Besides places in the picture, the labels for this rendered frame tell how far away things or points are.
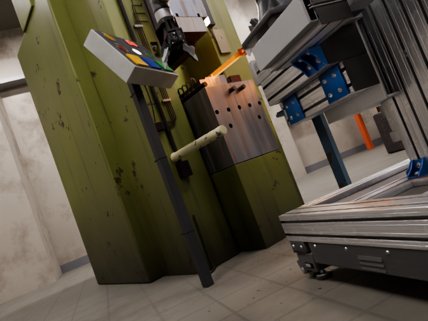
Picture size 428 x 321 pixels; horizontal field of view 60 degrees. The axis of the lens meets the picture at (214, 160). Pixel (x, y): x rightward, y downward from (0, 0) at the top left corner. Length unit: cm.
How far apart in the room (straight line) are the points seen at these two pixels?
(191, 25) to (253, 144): 77
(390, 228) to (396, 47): 50
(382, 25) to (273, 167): 118
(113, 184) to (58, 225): 365
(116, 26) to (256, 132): 96
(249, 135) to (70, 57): 121
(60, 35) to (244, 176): 144
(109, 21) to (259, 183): 119
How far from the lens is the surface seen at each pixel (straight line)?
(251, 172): 201
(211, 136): 166
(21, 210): 518
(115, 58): 161
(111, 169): 230
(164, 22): 167
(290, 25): 93
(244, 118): 210
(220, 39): 253
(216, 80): 216
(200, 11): 237
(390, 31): 114
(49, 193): 593
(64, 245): 589
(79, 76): 246
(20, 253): 518
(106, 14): 222
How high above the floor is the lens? 41
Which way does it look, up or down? 4 degrees up
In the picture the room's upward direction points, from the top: 21 degrees counter-clockwise
